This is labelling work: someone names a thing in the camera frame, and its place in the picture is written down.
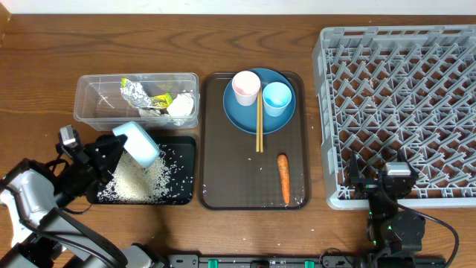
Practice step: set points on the grey dishwasher rack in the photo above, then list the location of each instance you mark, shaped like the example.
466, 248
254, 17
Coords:
385, 90

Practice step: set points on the pink cup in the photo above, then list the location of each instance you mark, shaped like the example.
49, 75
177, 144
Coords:
246, 85

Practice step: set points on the right wooden chopstick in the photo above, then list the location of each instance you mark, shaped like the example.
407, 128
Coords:
261, 129

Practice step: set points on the clear plastic bin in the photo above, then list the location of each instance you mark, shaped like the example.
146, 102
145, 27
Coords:
99, 103

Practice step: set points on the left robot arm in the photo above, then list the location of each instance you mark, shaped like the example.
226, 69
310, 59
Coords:
37, 195

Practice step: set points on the light blue cup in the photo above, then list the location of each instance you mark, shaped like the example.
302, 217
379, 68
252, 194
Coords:
276, 97

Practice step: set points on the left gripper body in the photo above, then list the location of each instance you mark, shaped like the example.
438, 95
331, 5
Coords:
82, 177

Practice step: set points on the foil snack wrapper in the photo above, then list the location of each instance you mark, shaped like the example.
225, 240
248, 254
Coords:
136, 96

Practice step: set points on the blue plate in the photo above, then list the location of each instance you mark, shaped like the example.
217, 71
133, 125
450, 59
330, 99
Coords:
274, 118

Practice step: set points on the wooden chopstick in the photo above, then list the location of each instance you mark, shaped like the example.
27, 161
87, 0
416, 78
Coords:
261, 129
258, 124

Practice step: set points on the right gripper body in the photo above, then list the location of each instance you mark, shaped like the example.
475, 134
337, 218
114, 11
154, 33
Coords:
367, 188

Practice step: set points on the white tissue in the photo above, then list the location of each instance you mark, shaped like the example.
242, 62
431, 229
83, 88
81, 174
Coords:
152, 113
181, 106

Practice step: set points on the black plastic tray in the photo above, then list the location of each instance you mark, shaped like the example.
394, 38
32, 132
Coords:
182, 156

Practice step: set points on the light blue rice bowl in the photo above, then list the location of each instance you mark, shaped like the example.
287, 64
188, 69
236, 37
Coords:
139, 144

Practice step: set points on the brown serving tray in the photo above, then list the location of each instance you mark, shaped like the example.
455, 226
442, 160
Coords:
233, 176

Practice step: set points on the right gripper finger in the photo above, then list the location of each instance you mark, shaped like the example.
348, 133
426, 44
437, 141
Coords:
402, 158
354, 169

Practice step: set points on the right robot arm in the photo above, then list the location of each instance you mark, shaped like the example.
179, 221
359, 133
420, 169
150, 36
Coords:
396, 233

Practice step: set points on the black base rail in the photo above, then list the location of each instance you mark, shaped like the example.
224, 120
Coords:
195, 261

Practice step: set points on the orange carrot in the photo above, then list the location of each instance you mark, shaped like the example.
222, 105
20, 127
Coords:
283, 167

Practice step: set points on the spilled white rice pile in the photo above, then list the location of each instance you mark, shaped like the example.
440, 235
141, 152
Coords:
137, 182

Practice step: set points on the left wooden chopstick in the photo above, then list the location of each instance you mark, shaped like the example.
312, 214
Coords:
258, 124

